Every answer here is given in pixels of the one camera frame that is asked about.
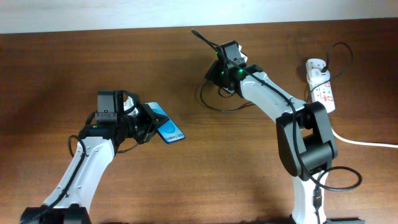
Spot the blue screen smartphone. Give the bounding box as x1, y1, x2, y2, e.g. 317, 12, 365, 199
147, 102, 185, 144

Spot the black charging cable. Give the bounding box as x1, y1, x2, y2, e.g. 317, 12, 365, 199
200, 42, 354, 113

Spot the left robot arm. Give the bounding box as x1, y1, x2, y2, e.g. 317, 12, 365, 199
20, 90, 169, 223

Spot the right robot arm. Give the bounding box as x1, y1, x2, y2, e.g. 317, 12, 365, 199
205, 40, 363, 223

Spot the white USB charger plug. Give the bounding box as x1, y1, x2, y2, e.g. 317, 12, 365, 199
305, 58, 330, 86

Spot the white power strip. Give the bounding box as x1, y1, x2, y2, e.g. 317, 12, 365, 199
309, 82, 335, 113

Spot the black left camera cable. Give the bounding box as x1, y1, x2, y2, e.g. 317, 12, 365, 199
19, 90, 147, 224

